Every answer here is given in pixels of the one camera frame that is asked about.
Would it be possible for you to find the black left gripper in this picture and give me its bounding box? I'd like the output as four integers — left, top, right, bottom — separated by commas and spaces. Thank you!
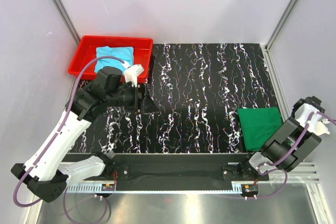
107, 82, 160, 115

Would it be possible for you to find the green t-shirt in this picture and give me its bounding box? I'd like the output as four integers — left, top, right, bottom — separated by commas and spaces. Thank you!
238, 107, 282, 152

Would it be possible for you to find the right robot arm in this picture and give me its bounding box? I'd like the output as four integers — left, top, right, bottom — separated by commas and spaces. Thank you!
236, 96, 325, 180

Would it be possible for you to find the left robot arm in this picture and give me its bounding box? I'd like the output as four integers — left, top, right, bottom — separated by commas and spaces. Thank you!
10, 64, 159, 202

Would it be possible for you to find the blue folded t-shirt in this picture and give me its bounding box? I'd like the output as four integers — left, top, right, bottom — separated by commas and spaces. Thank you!
94, 46, 134, 73

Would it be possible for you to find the red plastic bin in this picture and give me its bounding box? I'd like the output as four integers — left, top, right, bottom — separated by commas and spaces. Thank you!
68, 35, 153, 83

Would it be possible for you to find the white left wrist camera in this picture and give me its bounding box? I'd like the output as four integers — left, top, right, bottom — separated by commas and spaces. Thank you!
124, 64, 144, 87

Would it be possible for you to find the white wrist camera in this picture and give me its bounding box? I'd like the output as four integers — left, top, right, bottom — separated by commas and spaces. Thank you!
124, 64, 144, 87
314, 121, 330, 136

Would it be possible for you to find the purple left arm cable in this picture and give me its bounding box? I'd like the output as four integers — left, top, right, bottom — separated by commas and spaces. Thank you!
13, 56, 128, 221

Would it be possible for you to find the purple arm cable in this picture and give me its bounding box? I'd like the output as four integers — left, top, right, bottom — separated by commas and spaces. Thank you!
13, 56, 128, 221
209, 112, 336, 199

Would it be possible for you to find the aluminium frame post left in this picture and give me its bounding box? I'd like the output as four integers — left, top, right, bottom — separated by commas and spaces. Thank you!
52, 0, 81, 45

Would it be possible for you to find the aluminium frame post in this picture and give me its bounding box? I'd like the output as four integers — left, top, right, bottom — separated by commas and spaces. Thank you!
52, 0, 81, 45
265, 0, 299, 51

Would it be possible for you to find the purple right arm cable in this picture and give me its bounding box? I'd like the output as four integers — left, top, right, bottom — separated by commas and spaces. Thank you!
209, 112, 336, 199

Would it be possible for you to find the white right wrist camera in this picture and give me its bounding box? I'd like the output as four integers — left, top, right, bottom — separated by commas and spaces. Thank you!
314, 121, 330, 136

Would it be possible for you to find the aluminium front rail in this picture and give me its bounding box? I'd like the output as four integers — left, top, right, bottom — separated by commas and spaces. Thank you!
66, 165, 319, 197

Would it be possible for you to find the aluminium frame post right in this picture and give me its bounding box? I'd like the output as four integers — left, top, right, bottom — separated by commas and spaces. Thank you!
265, 0, 299, 51

